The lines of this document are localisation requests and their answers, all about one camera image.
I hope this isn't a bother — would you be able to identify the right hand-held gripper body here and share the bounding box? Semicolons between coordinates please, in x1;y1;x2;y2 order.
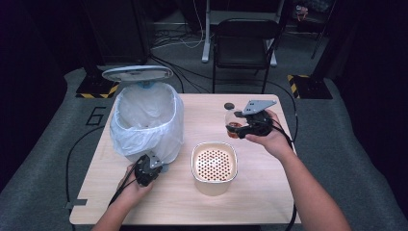
242;99;278;137

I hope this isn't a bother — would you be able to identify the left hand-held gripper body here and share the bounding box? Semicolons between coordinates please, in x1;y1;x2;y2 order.
133;153;164;188

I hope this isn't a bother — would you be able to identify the clear plastic cup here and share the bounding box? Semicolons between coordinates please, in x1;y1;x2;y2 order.
224;108;250;140

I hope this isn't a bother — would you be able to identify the white plastic bin bag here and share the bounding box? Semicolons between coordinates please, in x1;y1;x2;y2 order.
109;82;185;165

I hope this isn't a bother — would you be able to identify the beige container with perforated strainer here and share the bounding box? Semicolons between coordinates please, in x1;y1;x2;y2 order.
191;141;239;197

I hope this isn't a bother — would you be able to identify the white and grey pedal bin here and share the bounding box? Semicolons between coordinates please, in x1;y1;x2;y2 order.
101;64;185;173

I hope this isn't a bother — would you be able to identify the person's right hand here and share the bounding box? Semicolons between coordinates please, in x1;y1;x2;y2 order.
244;109;294;162

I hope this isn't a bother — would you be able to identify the person's left hand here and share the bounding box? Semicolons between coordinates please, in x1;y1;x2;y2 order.
116;163;155;207

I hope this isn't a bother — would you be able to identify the black stand with striped base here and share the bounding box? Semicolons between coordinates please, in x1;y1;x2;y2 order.
286;0;342;100
75;0;124;99

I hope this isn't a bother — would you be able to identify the black folding chair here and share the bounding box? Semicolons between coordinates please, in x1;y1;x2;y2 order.
211;17;281;94

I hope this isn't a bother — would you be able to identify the grey tape strip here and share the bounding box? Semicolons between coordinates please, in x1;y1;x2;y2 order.
64;198;89;210

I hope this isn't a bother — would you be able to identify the black cabinet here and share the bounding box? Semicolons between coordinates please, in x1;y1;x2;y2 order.
91;0;151;65

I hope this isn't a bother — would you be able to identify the right hand-held gripper cable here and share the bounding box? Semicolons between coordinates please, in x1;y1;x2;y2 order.
270;117;298;231

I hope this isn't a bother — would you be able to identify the hand-held gripper cable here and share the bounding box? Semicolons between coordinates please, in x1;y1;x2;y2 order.
108;166;142;207
270;117;298;231

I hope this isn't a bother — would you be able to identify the left hand-held gripper cable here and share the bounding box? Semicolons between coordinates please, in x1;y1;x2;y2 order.
108;166;142;207

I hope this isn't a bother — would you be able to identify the black floor cable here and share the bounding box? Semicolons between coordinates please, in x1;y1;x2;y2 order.
64;124;108;231
265;80;300;144

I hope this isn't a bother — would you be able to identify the white metal desk frame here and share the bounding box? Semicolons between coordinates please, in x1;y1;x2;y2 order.
200;0;287;67

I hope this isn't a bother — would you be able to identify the white floor cable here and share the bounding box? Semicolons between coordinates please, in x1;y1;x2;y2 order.
150;0;207;51

